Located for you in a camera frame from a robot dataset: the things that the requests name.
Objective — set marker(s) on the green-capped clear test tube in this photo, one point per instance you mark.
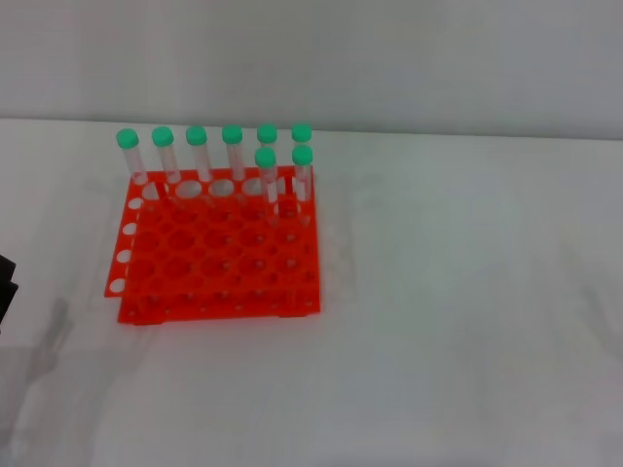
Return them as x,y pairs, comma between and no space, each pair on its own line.
196,134
232,133
267,132
162,136
265,156
302,131
127,137
302,154

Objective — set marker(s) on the orange plastic test tube rack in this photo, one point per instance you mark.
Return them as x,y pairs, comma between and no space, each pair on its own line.
219,262

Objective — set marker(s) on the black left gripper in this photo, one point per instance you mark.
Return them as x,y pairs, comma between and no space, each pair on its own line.
7,292

